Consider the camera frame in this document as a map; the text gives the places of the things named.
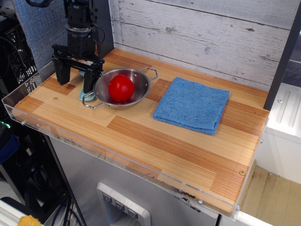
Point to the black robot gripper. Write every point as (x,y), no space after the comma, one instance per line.
(80,47)

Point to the light blue dish brush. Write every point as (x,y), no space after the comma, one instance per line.
(82,93)

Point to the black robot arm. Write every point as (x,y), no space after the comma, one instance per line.
(78,13)

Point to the folded blue towel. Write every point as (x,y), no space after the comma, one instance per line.
(192,105)

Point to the red tomato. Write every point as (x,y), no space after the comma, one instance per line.
(121,88)

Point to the black plastic crate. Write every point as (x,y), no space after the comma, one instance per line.
(16,60)

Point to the stainless steel cabinet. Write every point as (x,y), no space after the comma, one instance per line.
(84,171)

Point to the clear acrylic table guard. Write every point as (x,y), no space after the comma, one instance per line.
(209,172)

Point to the white ridged block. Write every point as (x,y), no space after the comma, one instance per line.
(285,114)

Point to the dark grey right post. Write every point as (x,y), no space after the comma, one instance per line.
(284,60)

